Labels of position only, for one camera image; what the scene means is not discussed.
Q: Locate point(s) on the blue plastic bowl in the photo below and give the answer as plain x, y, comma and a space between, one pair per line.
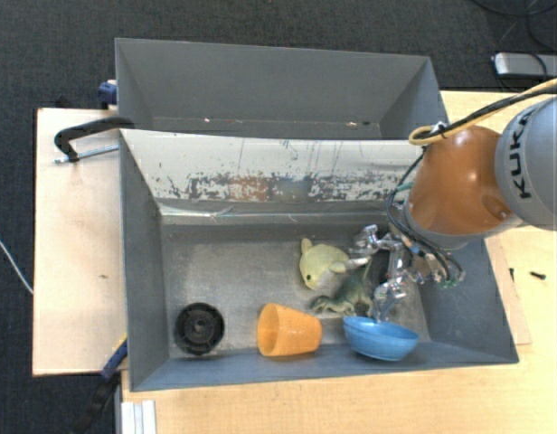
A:
380, 339

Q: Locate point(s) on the small black screw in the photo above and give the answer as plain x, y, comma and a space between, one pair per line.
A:
538, 276

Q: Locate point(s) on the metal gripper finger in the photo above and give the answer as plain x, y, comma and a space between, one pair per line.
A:
387, 293
368, 238

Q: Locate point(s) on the black round ribbed disc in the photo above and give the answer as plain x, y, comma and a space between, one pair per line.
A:
198, 328

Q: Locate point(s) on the pale yellow toy dolphin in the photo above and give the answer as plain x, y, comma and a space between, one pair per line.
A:
321, 260

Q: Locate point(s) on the pale wood board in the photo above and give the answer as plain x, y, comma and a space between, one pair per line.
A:
75, 242

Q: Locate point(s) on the grey metal bin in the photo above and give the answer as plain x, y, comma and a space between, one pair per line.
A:
260, 88

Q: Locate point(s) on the dark green toy dinosaur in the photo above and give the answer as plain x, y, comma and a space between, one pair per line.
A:
351, 294

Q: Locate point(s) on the orange plastic cup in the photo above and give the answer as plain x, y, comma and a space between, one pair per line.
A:
289, 330

